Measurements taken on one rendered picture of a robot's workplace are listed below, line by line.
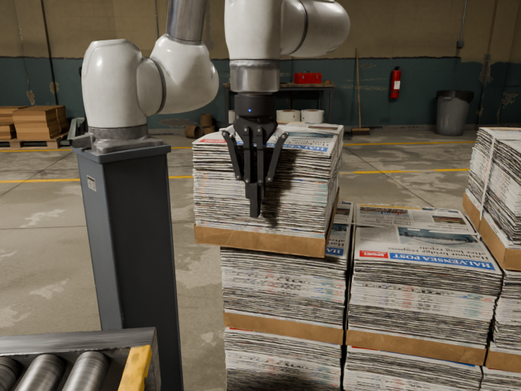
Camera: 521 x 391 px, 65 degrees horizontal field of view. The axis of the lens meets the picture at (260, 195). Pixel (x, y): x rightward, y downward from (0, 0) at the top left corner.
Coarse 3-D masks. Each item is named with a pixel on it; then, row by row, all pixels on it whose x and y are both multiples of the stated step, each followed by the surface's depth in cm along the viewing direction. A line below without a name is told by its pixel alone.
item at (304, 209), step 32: (192, 160) 84; (224, 160) 82; (256, 160) 80; (288, 160) 79; (320, 160) 77; (224, 192) 85; (288, 192) 82; (320, 192) 80; (224, 224) 87; (256, 224) 85; (288, 224) 84; (320, 224) 82
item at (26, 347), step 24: (0, 336) 65; (24, 336) 65; (48, 336) 65; (72, 336) 65; (96, 336) 65; (120, 336) 65; (144, 336) 65; (24, 360) 61; (72, 360) 62; (120, 360) 63
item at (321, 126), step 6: (300, 126) 104; (306, 126) 104; (312, 126) 104; (318, 126) 104; (324, 126) 105; (330, 126) 105; (336, 126) 105; (342, 126) 105; (342, 132) 103; (342, 138) 109; (342, 144) 107; (342, 150) 111; (336, 180) 108; (336, 186) 110; (336, 192) 111
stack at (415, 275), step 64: (256, 256) 91; (384, 256) 86; (448, 256) 85; (320, 320) 92; (384, 320) 88; (448, 320) 85; (512, 320) 82; (256, 384) 102; (320, 384) 97; (384, 384) 93; (448, 384) 89; (512, 384) 85
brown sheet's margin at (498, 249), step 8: (464, 192) 111; (464, 200) 111; (464, 208) 110; (472, 208) 102; (472, 216) 102; (480, 224) 95; (480, 232) 95; (488, 232) 88; (488, 240) 88; (496, 240) 83; (496, 248) 83; (504, 248) 78; (496, 256) 82; (512, 256) 78; (520, 256) 77; (504, 264) 78; (512, 264) 78; (520, 264) 78
